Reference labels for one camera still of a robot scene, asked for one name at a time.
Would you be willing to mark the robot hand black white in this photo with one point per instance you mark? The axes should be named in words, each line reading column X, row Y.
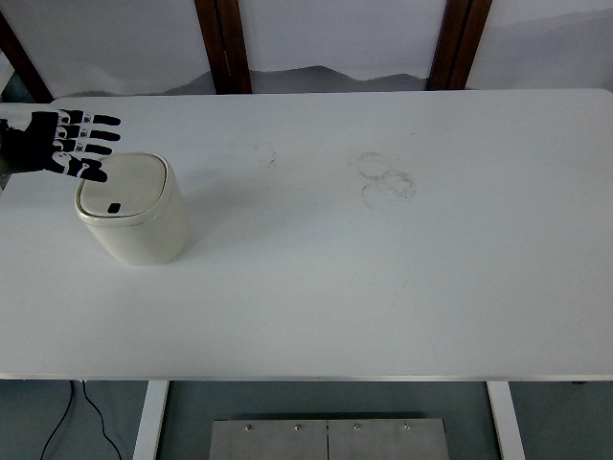
column 33, row 144

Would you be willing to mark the cream plastic trash bin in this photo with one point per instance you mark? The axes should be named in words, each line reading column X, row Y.
column 139, row 230

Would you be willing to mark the landscape print screen panel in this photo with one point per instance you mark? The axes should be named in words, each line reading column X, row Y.
column 551, row 38
column 335, row 38
column 124, row 43

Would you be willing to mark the white table leg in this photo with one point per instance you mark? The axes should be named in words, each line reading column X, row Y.
column 506, row 421
column 151, row 421

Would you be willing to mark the grey metal plate with screws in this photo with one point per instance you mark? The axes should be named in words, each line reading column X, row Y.
column 287, row 441

